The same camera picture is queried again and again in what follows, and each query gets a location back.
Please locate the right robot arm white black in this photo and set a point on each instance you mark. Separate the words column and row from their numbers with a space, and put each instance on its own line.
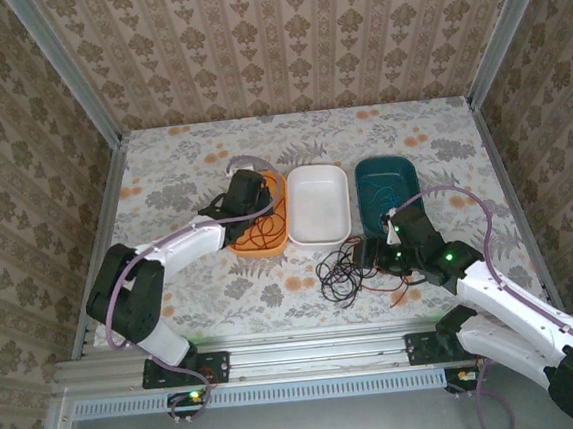
column 499, row 296

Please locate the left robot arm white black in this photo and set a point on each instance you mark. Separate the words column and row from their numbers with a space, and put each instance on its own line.
column 188, row 243

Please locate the white plastic bin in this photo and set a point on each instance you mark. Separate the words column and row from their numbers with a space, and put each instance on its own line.
column 318, row 201

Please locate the orange plastic bin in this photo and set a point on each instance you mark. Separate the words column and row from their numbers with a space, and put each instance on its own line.
column 265, row 252

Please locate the teal plastic bin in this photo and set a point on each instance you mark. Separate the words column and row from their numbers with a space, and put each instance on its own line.
column 403, row 174

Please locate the floral table cover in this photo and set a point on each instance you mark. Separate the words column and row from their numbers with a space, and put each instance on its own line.
column 186, row 158

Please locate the aluminium side rail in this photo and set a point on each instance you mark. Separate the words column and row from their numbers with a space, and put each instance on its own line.
column 507, row 190
column 101, row 251

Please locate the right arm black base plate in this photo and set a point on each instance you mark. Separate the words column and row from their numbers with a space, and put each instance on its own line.
column 419, row 349

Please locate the aluminium mounting rail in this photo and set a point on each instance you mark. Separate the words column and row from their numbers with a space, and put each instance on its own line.
column 319, row 354

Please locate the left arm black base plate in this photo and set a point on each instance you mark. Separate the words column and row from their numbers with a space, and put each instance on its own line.
column 219, row 367

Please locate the aluminium frame post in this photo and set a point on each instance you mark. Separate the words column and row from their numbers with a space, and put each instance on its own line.
column 66, row 73
column 498, row 30

